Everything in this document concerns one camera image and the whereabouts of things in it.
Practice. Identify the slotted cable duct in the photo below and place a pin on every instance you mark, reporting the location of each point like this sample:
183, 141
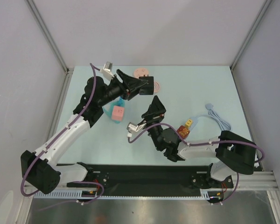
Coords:
87, 195

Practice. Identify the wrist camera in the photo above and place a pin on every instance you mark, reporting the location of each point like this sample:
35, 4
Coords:
134, 128
107, 68

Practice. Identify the light blue power strip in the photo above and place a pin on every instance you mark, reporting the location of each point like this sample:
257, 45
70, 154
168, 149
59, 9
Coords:
193, 122

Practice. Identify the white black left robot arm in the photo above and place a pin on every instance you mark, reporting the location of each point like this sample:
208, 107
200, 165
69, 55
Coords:
40, 169

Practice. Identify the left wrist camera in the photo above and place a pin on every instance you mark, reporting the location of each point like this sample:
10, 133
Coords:
107, 68

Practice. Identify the dark red cube adapter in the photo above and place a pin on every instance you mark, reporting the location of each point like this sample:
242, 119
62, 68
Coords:
183, 131

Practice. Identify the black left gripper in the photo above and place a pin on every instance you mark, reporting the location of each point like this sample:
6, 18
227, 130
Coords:
133, 84

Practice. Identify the teal triangular power strip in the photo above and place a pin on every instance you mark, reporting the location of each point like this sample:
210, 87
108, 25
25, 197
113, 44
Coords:
108, 111

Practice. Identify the pink round power strip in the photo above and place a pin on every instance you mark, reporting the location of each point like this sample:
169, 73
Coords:
141, 72

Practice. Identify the yellow plug adapter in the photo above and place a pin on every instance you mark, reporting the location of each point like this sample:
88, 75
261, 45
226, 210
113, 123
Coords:
188, 123

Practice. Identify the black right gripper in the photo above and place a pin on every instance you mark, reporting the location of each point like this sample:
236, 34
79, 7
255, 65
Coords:
151, 120

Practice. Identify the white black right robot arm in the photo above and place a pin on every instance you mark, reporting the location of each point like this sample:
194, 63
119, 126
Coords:
235, 154

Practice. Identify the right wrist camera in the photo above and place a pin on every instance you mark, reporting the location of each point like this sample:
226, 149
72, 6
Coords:
134, 128

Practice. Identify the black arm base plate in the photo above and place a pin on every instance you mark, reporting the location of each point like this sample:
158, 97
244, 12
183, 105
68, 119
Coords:
152, 181

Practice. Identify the blue plug adapter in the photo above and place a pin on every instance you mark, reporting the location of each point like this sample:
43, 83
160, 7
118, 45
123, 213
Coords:
120, 102

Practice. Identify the pink cube adapter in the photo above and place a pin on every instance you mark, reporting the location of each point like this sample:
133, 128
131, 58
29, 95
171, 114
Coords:
118, 113

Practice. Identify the black cube adapter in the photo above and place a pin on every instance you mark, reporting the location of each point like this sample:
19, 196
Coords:
148, 87

